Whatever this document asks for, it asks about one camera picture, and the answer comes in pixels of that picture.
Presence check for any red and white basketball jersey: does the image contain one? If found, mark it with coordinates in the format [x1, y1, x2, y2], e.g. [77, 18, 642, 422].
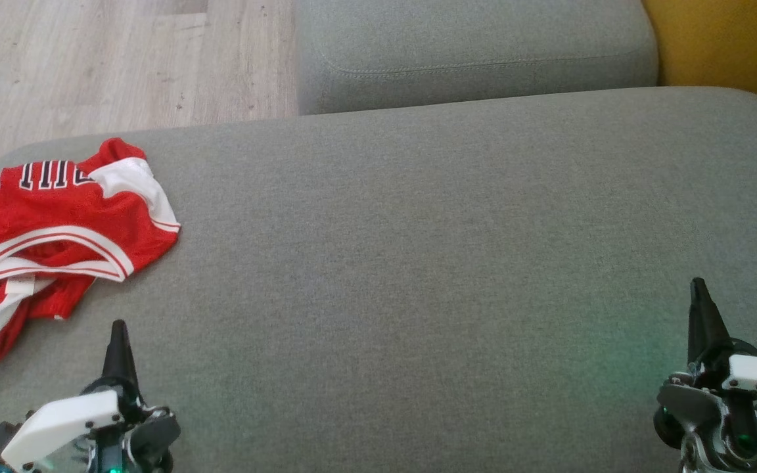
[0, 138, 181, 309]

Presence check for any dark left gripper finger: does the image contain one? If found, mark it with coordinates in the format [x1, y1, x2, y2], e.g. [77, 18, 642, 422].
[101, 320, 140, 395]

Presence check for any large yellow sofa backrest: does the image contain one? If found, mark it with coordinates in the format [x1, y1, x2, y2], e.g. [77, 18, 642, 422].
[641, 0, 757, 124]

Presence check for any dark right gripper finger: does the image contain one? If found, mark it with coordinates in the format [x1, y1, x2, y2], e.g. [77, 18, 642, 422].
[687, 277, 735, 369]

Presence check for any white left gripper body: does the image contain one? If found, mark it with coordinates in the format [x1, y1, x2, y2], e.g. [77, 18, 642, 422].
[0, 389, 181, 473]

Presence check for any large grey sofa ottoman cushion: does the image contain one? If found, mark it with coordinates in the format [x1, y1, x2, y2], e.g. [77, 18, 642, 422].
[0, 87, 757, 473]

